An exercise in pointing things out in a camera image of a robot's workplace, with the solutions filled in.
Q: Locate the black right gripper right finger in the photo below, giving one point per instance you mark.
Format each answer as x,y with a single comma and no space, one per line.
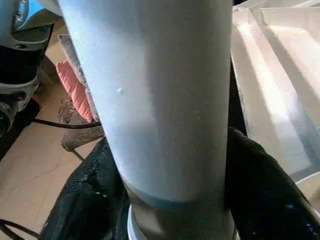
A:
262,195

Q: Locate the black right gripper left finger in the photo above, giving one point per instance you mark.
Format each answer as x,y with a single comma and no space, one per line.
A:
85,200

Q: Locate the white plastic table top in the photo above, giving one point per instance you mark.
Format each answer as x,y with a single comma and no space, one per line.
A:
280,87

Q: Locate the white plastic table leg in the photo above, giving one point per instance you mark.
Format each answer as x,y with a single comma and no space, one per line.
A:
155,100

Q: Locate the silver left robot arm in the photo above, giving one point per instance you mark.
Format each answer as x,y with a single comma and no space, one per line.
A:
20,62

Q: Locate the pink cushion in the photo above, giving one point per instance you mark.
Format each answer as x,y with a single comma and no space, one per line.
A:
75,90

